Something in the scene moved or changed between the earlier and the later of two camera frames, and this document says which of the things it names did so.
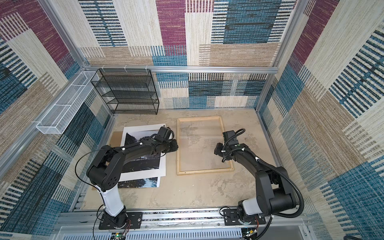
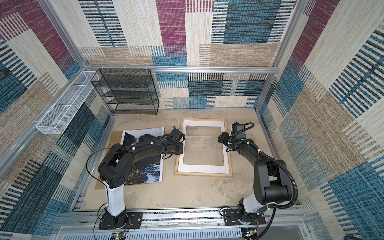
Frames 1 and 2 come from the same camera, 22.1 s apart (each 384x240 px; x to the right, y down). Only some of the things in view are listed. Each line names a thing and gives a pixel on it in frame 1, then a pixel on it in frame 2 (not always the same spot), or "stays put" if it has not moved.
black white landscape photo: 150,166 to 202,146
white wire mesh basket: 57,120 stays put
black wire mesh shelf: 127,91 stays put
